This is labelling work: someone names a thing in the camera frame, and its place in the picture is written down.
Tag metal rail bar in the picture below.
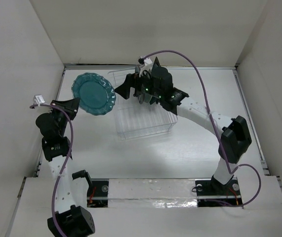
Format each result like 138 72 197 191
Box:
78 193 242 200

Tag teal scalloped glass plate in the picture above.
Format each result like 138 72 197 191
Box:
71 73 116 116

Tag teal round speckled plate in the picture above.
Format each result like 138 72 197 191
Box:
134 64 151 104

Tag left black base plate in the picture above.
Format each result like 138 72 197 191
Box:
72 179 110 208

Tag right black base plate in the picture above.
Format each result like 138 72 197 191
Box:
191 179 243 207

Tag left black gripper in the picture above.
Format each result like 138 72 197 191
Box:
47 97 79 136

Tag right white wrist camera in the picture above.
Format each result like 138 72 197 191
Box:
138 57 153 71

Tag black square plate yellow centre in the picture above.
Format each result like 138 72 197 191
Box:
152 57 161 69

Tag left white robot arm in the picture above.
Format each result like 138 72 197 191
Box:
32 95 95 237

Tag clear wire dish rack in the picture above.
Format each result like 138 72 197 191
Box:
107 68 178 141

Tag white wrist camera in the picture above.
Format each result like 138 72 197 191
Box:
33 94 45 105
138 57 153 71

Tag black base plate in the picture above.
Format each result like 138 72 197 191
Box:
191 179 243 207
72 179 110 208

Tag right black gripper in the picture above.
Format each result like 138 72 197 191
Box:
114 67 163 100

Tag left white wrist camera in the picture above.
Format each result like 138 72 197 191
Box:
33 94 45 105

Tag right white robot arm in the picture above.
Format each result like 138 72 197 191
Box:
115 67 252 194

